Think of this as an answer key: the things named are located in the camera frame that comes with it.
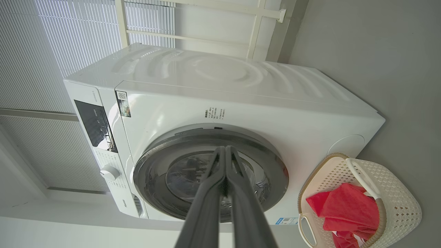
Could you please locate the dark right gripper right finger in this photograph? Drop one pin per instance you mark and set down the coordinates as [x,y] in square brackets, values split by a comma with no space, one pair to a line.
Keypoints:
[248,213]

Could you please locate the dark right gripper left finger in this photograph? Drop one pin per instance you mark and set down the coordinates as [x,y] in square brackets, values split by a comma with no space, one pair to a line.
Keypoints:
[203,213]

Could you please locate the round black glass washer door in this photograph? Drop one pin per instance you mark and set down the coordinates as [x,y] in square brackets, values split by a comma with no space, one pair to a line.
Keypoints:
[155,172]

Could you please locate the red and white garment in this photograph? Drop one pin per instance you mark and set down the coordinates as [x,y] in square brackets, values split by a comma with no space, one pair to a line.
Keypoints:
[344,206]

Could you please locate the white plastic appliance dial knob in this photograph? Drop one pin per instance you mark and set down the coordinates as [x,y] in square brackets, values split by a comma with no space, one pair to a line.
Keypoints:
[110,172]

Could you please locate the white front-load washing machine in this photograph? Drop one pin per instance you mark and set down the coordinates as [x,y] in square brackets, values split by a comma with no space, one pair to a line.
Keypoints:
[241,86]

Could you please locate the sticker label with QR code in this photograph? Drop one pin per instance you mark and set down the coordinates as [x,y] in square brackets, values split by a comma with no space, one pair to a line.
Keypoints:
[123,103]

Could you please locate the black washer control panel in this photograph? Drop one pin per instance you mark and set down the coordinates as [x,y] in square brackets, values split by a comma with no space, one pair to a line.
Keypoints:
[93,124]

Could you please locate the cream basket with brown rim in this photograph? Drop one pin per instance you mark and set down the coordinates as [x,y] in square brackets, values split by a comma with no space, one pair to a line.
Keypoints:
[396,206]

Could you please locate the blue energy label sticker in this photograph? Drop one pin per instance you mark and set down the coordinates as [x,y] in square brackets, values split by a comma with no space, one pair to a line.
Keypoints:
[286,221]

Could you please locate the white window blind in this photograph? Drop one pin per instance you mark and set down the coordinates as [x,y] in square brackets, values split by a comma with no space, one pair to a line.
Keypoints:
[34,51]

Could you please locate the white metal frame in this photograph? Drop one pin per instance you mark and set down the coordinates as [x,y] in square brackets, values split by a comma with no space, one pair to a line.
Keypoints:
[256,34]

